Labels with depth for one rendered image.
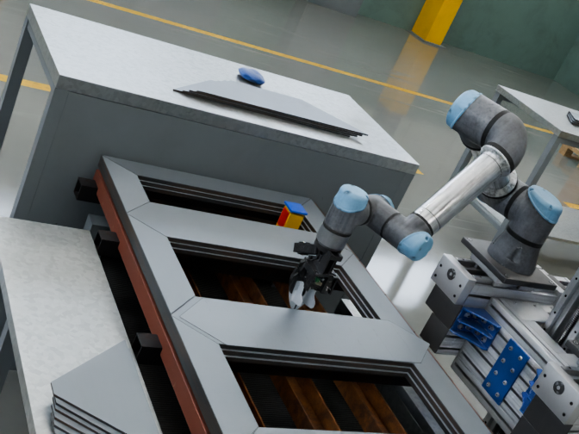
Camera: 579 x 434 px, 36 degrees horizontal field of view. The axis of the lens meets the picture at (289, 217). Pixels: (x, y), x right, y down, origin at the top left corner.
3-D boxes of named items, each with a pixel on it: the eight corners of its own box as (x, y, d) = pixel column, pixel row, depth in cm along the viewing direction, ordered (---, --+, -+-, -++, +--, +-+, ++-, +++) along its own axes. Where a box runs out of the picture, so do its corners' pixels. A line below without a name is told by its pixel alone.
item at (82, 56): (55, 87, 246) (59, 74, 244) (26, 14, 292) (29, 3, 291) (414, 175, 312) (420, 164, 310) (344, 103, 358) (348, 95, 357)
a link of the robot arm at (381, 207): (397, 238, 221) (371, 239, 213) (366, 213, 227) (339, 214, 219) (411, 211, 218) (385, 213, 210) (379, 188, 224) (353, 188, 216)
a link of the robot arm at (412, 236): (547, 154, 226) (414, 273, 213) (514, 133, 232) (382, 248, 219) (550, 125, 217) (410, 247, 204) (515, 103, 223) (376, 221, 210)
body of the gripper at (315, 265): (304, 294, 214) (324, 252, 209) (291, 273, 221) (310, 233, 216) (330, 297, 218) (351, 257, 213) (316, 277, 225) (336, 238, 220)
